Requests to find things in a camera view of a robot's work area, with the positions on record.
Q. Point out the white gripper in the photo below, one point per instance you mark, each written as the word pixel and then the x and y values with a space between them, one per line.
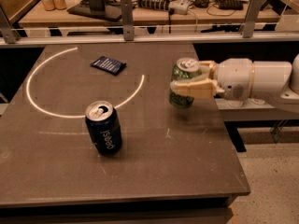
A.
pixel 234 76

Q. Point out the green soda can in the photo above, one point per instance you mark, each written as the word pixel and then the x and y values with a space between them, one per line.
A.
pixel 183 71

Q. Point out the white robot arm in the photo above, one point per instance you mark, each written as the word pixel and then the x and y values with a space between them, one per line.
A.
pixel 274 82

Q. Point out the blue RXBAR blueberry bar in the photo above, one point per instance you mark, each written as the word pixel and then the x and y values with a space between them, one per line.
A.
pixel 109 65

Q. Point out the blue Pepsi can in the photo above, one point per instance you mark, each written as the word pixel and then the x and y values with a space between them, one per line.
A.
pixel 104 128

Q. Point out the black device on desk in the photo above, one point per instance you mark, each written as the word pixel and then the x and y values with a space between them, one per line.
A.
pixel 230 4

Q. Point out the white power adapter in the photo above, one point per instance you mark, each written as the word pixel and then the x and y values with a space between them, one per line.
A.
pixel 180 7

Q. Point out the wooden desk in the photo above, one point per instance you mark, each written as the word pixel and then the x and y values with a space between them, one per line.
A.
pixel 38 17

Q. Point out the black power strip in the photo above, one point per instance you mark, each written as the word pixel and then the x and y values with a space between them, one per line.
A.
pixel 154 4

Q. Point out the black monitor stand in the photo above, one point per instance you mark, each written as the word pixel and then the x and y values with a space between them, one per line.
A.
pixel 97 9

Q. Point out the metal rail with posts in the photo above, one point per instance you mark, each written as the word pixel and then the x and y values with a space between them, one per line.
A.
pixel 258 25

